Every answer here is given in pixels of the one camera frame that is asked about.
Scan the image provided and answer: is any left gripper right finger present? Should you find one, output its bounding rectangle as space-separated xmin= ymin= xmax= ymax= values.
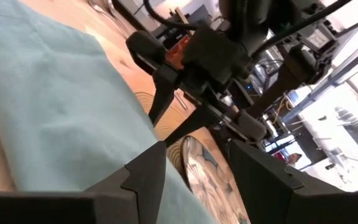
xmin=227 ymin=138 xmax=358 ymax=224

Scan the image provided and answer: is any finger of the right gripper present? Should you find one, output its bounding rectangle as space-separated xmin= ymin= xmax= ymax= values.
xmin=165 ymin=104 xmax=223 ymax=148
xmin=149 ymin=65 xmax=180 ymax=126

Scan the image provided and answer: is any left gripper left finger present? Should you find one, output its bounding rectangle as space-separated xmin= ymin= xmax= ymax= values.
xmin=0 ymin=141 xmax=168 ymax=224

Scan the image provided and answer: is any floral patterned plate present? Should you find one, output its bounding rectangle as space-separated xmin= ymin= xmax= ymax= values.
xmin=181 ymin=135 xmax=252 ymax=224

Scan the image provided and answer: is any teal cloth napkin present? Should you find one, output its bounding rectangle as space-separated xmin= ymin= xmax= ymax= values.
xmin=0 ymin=0 xmax=219 ymax=224

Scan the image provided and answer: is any silver table knife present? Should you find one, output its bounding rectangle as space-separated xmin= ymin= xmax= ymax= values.
xmin=173 ymin=90 xmax=190 ymax=111

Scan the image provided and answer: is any person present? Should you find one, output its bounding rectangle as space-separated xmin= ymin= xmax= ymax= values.
xmin=285 ymin=152 xmax=303 ymax=167

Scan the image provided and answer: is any black box device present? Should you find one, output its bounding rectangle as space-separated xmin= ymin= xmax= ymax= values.
xmin=228 ymin=77 xmax=257 ymax=108

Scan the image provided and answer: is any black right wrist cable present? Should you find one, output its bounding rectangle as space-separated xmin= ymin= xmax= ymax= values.
xmin=142 ymin=0 xmax=199 ymax=31

